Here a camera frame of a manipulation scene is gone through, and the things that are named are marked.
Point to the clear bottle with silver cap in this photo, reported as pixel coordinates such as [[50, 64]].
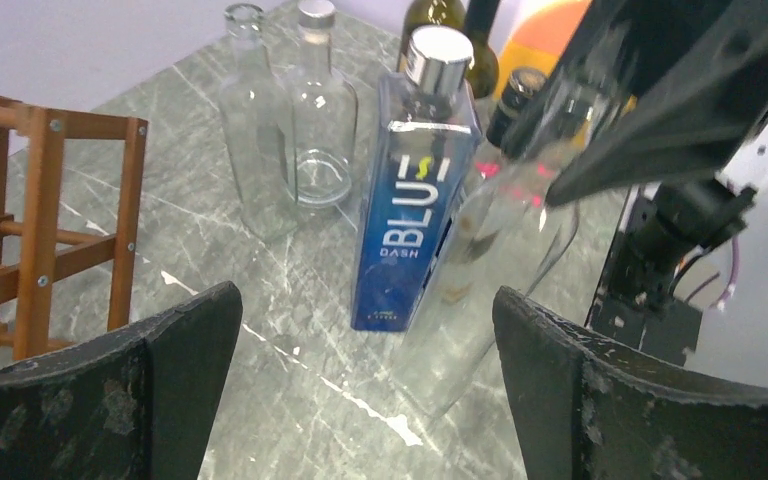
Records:
[[325, 111]]

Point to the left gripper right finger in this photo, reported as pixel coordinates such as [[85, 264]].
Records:
[[588, 407]]

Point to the dark green wine bottle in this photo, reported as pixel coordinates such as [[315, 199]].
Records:
[[483, 73]]

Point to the blue square Blue Dash bottle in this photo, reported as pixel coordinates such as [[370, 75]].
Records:
[[427, 131]]

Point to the olive wine bottle black top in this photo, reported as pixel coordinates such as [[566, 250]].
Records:
[[449, 13]]

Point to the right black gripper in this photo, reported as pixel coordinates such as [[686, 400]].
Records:
[[698, 71]]

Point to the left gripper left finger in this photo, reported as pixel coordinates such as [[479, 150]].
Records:
[[138, 402]]

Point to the brown wooden wine rack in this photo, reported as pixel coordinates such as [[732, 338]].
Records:
[[35, 252]]

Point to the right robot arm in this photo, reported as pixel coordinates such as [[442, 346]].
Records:
[[654, 248]]

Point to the white cylinder with orange lid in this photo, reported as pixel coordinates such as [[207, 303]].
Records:
[[537, 43]]

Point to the clear open glass bottle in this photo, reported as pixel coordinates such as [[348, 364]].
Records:
[[257, 119]]

